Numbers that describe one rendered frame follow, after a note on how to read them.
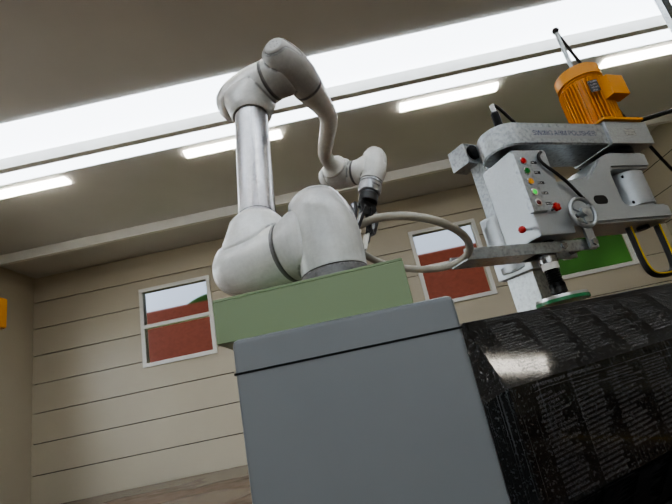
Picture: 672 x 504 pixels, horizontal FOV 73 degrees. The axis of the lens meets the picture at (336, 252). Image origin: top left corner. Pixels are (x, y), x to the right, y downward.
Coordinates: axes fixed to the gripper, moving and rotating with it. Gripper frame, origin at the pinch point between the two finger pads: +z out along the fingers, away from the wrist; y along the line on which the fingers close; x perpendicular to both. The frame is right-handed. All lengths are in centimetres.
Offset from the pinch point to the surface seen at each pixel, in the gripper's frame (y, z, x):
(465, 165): 97, -110, 47
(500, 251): 58, -14, -15
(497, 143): 55, -69, -14
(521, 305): 138, -26, 36
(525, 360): 47, 35, -35
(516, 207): 68, -40, -15
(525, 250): 69, -18, -18
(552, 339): 59, 25, -36
